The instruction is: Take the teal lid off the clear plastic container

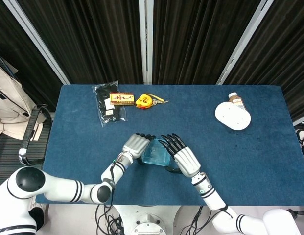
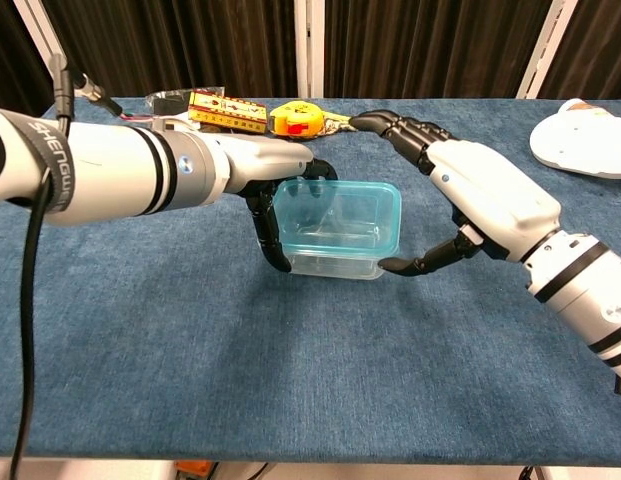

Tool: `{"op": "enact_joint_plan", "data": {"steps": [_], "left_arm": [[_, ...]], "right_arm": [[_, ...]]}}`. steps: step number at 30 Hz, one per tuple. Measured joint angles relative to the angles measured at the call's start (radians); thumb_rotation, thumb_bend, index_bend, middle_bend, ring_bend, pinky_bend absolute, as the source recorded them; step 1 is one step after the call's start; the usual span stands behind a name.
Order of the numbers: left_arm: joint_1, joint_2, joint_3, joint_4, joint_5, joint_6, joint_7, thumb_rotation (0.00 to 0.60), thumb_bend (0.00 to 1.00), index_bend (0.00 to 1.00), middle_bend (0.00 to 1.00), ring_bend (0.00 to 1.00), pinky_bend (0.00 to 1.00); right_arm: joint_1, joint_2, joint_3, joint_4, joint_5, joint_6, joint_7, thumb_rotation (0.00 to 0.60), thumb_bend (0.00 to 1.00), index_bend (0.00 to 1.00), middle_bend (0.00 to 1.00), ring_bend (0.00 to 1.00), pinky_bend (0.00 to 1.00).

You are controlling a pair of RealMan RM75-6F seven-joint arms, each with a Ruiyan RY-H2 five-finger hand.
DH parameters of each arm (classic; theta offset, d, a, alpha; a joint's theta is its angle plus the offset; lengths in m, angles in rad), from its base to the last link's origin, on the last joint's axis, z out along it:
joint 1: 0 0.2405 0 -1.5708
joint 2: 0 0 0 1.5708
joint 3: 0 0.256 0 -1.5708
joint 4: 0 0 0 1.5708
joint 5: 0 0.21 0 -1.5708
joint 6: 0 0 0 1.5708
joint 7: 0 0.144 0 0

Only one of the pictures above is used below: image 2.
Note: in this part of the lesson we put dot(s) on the yellow tape measure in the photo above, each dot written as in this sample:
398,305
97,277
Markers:
297,120

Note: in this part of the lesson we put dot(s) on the black pleated curtain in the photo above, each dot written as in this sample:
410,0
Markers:
5,55
190,45
600,45
430,45

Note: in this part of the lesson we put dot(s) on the red yellow printed box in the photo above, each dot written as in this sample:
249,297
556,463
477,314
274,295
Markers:
230,112

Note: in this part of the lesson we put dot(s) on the blue transparent plastic lid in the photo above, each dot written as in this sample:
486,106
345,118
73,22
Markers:
390,200

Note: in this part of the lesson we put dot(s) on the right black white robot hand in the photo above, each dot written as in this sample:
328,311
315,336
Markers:
490,195

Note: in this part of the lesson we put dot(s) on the white metal frame post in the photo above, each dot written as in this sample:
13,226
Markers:
550,45
310,50
37,30

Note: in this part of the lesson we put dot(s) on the orange device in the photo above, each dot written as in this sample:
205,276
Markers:
195,471

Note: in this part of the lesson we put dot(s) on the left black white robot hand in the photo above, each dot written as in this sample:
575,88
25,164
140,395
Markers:
260,160

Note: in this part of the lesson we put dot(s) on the black item in clear bag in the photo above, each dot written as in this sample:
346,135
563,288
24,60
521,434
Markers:
165,106

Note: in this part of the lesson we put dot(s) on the clear plastic container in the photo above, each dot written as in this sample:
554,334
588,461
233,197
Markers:
335,267

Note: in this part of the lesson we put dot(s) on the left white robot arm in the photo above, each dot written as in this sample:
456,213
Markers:
115,170

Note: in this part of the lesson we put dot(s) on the blue felt table cloth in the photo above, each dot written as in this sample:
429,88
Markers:
190,350

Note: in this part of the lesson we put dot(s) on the white oval plate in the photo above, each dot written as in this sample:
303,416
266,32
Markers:
580,145

